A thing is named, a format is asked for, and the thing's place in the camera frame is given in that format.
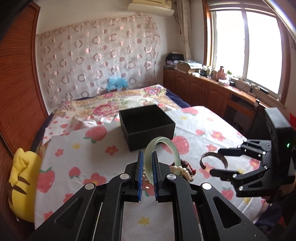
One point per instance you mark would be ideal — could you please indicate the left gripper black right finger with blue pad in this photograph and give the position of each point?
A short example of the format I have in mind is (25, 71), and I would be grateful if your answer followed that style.
(200, 212)

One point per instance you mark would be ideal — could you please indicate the white air conditioner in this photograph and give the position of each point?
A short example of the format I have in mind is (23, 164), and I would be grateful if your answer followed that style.
(153, 7)

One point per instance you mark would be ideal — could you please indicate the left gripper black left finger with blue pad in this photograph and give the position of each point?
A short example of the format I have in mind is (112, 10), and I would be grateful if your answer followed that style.
(95, 212)

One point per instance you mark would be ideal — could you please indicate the window with wooden frame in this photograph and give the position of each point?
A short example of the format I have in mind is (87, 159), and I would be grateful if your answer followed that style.
(251, 40)

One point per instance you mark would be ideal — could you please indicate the pale green jade bangle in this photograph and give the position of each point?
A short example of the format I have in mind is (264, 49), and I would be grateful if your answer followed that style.
(167, 153)

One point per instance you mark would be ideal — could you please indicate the brown wooden cabinet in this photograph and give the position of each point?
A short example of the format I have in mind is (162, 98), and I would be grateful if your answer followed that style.
(241, 110)

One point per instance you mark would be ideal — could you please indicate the blue plush item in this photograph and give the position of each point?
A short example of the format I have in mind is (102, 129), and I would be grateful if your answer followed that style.
(116, 84)

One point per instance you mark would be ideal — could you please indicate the yellow striped plush toy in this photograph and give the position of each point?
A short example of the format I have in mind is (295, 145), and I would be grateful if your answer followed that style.
(22, 184)

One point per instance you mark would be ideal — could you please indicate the pink bottle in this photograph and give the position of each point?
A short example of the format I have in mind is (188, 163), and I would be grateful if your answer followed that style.
(221, 74)

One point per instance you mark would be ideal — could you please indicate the pink circle pattern curtain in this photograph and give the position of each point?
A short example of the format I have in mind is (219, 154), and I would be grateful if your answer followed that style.
(81, 60)

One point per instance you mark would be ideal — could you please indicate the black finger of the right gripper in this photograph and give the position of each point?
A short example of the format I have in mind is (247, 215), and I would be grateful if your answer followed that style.
(256, 149)
(256, 183)

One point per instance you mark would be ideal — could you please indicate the black open jewelry box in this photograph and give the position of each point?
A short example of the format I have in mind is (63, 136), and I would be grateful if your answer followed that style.
(141, 125)

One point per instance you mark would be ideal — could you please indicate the patterned window drape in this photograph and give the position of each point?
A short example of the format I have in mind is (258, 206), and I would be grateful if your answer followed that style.
(183, 8)

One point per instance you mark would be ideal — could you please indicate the floral quilt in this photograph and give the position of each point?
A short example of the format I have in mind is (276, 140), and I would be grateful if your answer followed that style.
(108, 105)

